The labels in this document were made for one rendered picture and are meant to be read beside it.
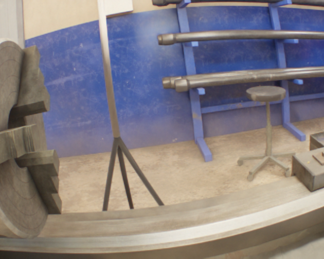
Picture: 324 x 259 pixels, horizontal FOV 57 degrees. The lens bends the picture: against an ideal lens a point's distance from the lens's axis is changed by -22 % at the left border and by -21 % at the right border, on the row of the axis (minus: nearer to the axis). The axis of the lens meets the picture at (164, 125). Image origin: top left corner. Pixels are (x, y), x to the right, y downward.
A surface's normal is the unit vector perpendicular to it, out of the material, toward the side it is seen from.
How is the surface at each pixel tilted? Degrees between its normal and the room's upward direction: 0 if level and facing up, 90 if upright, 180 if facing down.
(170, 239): 48
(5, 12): 90
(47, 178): 109
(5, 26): 90
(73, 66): 90
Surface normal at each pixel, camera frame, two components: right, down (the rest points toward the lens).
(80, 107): 0.08, 0.28
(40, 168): 0.11, 0.57
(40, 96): -0.02, -0.41
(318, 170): -0.13, -0.95
